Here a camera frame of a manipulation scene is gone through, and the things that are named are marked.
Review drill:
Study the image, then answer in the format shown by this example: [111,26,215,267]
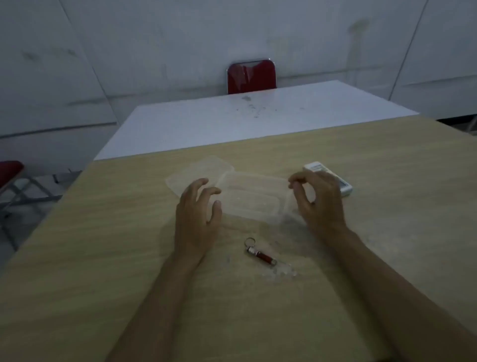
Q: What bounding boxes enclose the person's right hand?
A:
[288,170,350,240]

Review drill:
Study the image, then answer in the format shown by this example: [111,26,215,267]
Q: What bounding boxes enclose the person's left hand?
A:
[174,178,223,261]

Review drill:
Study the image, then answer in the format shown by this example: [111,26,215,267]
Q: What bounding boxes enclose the clear plastic food container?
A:
[215,170,303,225]

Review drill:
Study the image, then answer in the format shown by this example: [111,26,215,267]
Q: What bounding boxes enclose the person's right forearm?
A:
[323,226,477,362]

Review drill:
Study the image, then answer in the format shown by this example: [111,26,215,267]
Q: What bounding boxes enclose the person's left forearm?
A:
[105,251,209,362]

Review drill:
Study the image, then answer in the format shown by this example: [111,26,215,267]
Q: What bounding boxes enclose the clear plastic container lid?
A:
[165,155,236,198]

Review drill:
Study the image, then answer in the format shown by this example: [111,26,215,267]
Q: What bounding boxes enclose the white remote control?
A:
[302,161,354,197]

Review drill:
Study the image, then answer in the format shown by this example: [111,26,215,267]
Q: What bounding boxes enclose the red padded chair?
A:
[227,58,277,95]

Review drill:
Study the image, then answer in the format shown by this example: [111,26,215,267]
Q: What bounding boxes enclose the red folding chair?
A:
[0,160,65,251]

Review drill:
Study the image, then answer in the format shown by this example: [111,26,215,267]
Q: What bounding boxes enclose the red keychain flashlight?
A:
[244,237,277,266]

